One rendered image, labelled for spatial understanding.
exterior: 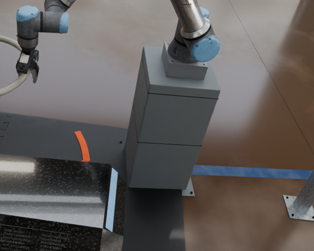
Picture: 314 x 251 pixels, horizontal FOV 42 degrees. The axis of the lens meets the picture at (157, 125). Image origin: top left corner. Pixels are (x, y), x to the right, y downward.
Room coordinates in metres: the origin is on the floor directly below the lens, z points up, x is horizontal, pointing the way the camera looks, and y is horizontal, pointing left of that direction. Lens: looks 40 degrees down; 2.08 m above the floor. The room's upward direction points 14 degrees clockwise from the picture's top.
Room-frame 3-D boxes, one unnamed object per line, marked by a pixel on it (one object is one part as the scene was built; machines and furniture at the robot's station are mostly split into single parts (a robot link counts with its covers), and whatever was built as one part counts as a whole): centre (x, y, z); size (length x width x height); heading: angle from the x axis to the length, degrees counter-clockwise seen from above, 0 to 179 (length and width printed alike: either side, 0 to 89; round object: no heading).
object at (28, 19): (1.57, 0.65, 1.17); 0.10 x 0.09 x 0.12; 112
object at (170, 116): (2.04, -0.05, 0.43); 0.50 x 0.50 x 0.85; 15
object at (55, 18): (1.62, 0.55, 1.18); 0.12 x 0.12 x 0.09; 22
